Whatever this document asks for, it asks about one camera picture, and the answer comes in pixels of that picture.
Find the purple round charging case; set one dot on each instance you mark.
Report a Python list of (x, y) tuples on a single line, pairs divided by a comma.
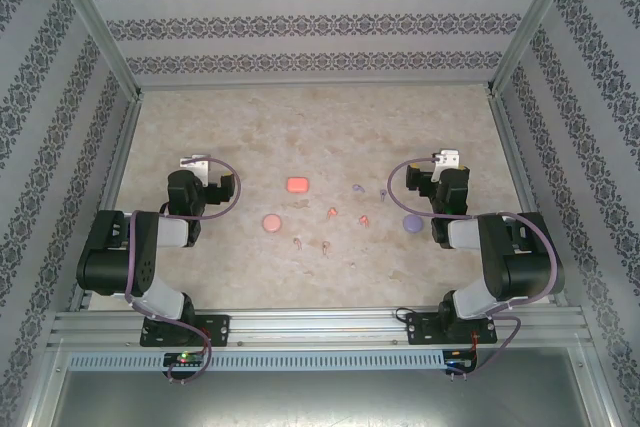
[(413, 223)]

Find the pink round charging case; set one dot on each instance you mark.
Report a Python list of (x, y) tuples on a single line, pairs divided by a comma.
[(272, 223)]

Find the coral square charging case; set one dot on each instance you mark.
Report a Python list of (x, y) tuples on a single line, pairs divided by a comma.
[(297, 185)]

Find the coral earbud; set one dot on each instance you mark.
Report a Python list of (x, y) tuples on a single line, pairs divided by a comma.
[(331, 211), (364, 219)]

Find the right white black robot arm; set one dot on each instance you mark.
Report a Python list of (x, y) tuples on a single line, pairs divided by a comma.
[(525, 267)]

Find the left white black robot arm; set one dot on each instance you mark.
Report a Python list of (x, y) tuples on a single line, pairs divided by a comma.
[(112, 257)]

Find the grey metal bench panel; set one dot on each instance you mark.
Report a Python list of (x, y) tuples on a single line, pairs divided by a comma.
[(320, 402)]

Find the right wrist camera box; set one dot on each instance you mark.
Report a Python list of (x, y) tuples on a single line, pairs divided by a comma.
[(447, 159)]

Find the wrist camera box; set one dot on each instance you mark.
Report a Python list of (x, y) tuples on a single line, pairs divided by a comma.
[(447, 159), (197, 167)]

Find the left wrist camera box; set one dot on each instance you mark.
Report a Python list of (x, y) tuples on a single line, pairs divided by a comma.
[(197, 167)]

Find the aluminium side rail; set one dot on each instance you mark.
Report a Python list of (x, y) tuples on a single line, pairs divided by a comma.
[(118, 162), (510, 147)]

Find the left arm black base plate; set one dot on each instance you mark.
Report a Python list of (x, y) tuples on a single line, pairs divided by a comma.
[(217, 329)]

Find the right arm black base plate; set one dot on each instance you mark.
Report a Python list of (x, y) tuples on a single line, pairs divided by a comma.
[(420, 329)]

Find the aluminium frame post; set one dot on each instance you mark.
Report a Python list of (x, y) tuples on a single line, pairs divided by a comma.
[(95, 22), (542, 17)]

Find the aluminium mounting rail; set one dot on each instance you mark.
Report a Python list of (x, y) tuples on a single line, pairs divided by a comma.
[(320, 329)]

